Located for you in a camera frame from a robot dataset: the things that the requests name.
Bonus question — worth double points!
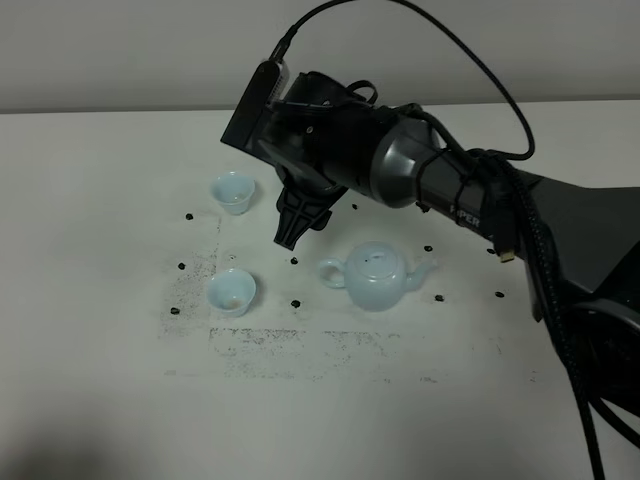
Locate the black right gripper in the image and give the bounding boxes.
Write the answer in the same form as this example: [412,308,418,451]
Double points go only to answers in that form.
[258,71,395,249]

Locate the light blue porcelain teapot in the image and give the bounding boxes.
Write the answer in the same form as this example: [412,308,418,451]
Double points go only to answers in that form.
[317,241,438,312]

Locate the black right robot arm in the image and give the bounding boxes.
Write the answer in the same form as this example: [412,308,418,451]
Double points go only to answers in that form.
[224,61,639,478]

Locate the far light blue teacup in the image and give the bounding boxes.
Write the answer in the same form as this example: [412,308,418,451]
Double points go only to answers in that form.
[210,172,256,215]

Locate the light blue teacup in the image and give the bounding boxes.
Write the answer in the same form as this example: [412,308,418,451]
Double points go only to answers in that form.
[206,268,257,318]
[210,172,256,215]

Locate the near light blue teacup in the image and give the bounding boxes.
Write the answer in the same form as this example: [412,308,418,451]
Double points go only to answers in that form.
[206,268,257,318]

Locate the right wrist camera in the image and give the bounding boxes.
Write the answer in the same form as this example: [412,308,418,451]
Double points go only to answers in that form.
[221,60,289,164]

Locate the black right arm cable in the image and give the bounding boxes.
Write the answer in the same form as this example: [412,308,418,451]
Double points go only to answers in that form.
[269,0,640,480]

